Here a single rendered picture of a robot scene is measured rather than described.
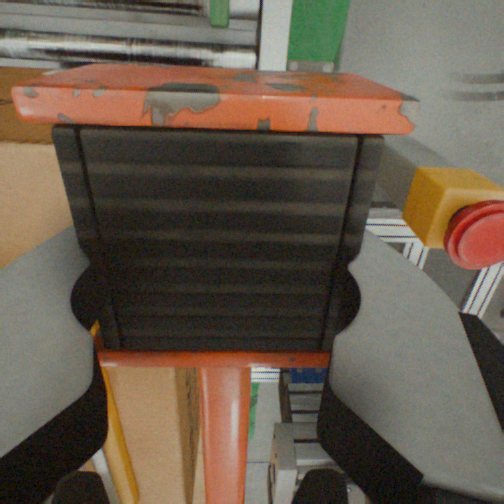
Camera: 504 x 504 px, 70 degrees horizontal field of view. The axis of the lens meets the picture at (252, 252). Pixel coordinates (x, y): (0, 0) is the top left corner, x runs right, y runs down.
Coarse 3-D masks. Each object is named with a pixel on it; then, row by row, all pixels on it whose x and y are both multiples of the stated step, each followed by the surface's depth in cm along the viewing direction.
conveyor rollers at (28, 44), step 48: (0, 0) 63; (48, 0) 63; (96, 0) 63; (144, 0) 63; (192, 0) 63; (240, 0) 63; (0, 48) 66; (48, 48) 66; (96, 48) 66; (144, 48) 67; (192, 48) 67; (240, 48) 68
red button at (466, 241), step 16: (464, 208) 35; (480, 208) 32; (496, 208) 32; (448, 224) 36; (464, 224) 33; (480, 224) 32; (496, 224) 32; (448, 240) 34; (464, 240) 33; (480, 240) 33; (496, 240) 33; (464, 256) 34; (480, 256) 34; (496, 256) 34
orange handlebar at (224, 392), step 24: (216, 384) 14; (240, 384) 14; (216, 408) 15; (240, 408) 15; (216, 432) 16; (240, 432) 16; (216, 456) 17; (240, 456) 17; (216, 480) 18; (240, 480) 18
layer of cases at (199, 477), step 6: (198, 450) 138; (198, 456) 140; (198, 462) 142; (198, 468) 145; (198, 474) 147; (198, 480) 150; (198, 486) 152; (204, 486) 152; (198, 492) 155; (204, 492) 155; (198, 498) 158; (204, 498) 158
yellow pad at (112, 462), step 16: (112, 400) 35; (112, 416) 36; (112, 432) 36; (112, 448) 38; (96, 464) 38; (112, 464) 39; (128, 464) 41; (112, 480) 40; (128, 480) 42; (112, 496) 42; (128, 496) 43
